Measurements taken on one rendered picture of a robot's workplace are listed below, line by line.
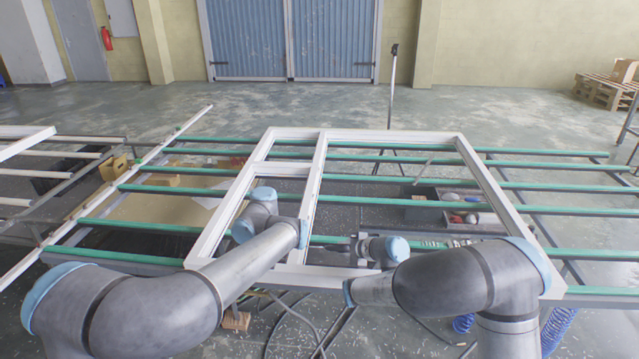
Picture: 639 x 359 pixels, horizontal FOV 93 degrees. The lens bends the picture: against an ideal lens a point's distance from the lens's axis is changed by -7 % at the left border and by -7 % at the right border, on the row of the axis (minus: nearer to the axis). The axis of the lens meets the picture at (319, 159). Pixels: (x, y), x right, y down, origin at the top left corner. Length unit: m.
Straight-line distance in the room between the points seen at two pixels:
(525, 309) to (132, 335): 0.61
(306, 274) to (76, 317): 0.91
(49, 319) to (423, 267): 0.58
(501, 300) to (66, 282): 0.68
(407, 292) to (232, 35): 7.55
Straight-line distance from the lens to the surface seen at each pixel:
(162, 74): 8.52
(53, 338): 0.61
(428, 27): 7.20
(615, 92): 7.76
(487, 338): 0.72
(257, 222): 1.01
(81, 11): 9.86
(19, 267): 1.97
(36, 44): 10.25
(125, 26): 8.96
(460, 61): 7.89
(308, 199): 1.69
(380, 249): 1.17
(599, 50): 9.11
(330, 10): 7.39
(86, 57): 10.12
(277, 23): 7.59
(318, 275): 1.31
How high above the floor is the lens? 1.90
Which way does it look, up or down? 28 degrees down
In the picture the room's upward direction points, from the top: 1 degrees counter-clockwise
